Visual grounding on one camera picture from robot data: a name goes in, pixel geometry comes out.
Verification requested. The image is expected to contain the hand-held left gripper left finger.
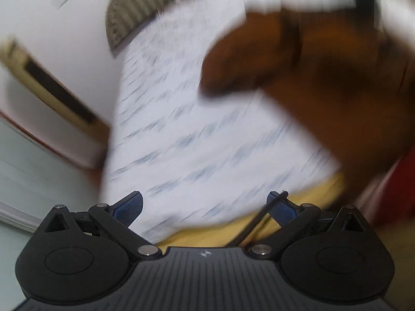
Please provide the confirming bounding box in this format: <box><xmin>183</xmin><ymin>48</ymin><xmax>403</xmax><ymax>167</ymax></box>
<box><xmin>44</xmin><ymin>190</ymin><xmax>163</xmax><ymax>260</ymax></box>

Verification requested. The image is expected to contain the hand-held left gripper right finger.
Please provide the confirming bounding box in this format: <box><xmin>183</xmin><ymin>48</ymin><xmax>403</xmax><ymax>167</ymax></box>
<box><xmin>249</xmin><ymin>191</ymin><xmax>370</xmax><ymax>260</ymax></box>

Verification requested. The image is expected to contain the brown garment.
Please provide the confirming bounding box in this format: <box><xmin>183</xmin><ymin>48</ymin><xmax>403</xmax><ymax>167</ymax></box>
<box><xmin>198</xmin><ymin>5</ymin><xmax>415</xmax><ymax>201</ymax></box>

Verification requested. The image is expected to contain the yellow bedding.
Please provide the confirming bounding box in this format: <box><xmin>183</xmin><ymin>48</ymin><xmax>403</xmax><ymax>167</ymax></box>
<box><xmin>152</xmin><ymin>172</ymin><xmax>349</xmax><ymax>248</ymax></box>

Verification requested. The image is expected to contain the white printed bed sheet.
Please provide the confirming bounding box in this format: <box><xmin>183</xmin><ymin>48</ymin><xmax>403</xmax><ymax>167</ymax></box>
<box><xmin>99</xmin><ymin>0</ymin><xmax>357</xmax><ymax>243</ymax></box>

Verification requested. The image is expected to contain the red cloth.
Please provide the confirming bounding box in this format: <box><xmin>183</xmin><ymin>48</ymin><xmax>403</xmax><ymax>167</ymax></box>
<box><xmin>357</xmin><ymin>154</ymin><xmax>415</xmax><ymax>232</ymax></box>

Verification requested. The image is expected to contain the gold standing air conditioner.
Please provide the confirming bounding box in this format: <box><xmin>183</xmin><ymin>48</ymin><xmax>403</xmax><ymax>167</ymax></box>
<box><xmin>0</xmin><ymin>37</ymin><xmax>111</xmax><ymax>143</ymax></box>

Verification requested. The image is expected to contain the olive striped headboard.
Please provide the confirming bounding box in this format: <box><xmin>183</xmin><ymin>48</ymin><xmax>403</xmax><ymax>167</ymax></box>
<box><xmin>105</xmin><ymin>0</ymin><xmax>202</xmax><ymax>51</ymax></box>

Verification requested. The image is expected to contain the black cable tie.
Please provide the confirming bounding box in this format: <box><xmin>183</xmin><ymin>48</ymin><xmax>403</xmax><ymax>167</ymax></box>
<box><xmin>231</xmin><ymin>191</ymin><xmax>289</xmax><ymax>247</ymax></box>

